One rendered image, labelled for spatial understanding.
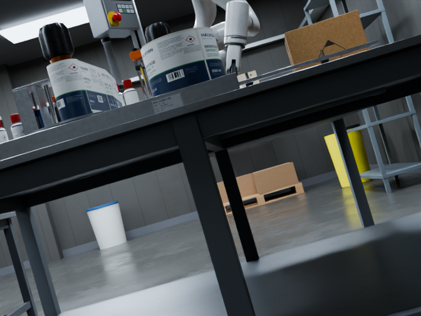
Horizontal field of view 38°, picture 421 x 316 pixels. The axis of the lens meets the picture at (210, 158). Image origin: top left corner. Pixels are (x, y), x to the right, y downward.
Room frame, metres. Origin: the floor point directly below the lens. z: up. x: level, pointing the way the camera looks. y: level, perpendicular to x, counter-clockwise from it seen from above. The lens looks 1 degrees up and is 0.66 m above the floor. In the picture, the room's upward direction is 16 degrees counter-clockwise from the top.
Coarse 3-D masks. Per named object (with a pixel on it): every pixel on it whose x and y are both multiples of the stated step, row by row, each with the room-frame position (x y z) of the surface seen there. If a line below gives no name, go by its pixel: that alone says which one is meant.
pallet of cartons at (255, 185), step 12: (276, 168) 8.94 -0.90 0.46; (288, 168) 8.94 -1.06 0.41; (240, 180) 9.41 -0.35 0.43; (252, 180) 9.41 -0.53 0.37; (264, 180) 8.94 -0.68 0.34; (276, 180) 8.94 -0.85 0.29; (288, 180) 8.94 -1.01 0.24; (240, 192) 9.41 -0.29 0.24; (252, 192) 9.41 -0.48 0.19; (264, 192) 8.94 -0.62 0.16; (288, 192) 9.69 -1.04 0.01; (300, 192) 8.93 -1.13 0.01; (228, 204) 8.96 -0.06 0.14; (252, 204) 9.33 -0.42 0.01
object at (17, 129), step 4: (12, 116) 2.27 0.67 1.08; (16, 116) 2.28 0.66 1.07; (12, 120) 2.27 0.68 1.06; (16, 120) 2.27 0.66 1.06; (20, 120) 2.29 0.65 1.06; (16, 124) 2.27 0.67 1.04; (20, 124) 2.27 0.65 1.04; (12, 128) 2.27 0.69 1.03; (16, 128) 2.26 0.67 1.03; (20, 128) 2.27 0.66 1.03; (12, 132) 2.27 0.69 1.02; (16, 132) 2.26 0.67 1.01; (20, 132) 2.26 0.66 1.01; (16, 136) 2.26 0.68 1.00; (20, 136) 2.26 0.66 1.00
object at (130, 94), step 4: (124, 80) 2.24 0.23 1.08; (128, 80) 2.24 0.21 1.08; (124, 84) 2.24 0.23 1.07; (128, 84) 2.24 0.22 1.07; (124, 88) 2.25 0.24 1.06; (128, 88) 2.24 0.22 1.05; (132, 88) 2.24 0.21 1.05; (124, 92) 2.24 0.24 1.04; (128, 92) 2.23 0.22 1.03; (132, 92) 2.23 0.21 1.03; (136, 92) 2.25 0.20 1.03; (124, 96) 2.25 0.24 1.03; (128, 96) 2.23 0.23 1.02; (132, 96) 2.23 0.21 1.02; (136, 96) 2.24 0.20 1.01; (128, 100) 2.23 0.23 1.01; (132, 100) 2.23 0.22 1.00; (136, 100) 2.24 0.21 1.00; (128, 104) 2.24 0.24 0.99
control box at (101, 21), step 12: (84, 0) 2.30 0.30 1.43; (96, 0) 2.26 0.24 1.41; (108, 0) 2.27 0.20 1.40; (120, 0) 2.32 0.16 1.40; (96, 12) 2.27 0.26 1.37; (108, 12) 2.26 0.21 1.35; (96, 24) 2.28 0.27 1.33; (108, 24) 2.25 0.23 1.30; (120, 24) 2.29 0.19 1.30; (132, 24) 2.34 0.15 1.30; (96, 36) 2.30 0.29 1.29; (108, 36) 2.34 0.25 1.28; (120, 36) 2.39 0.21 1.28
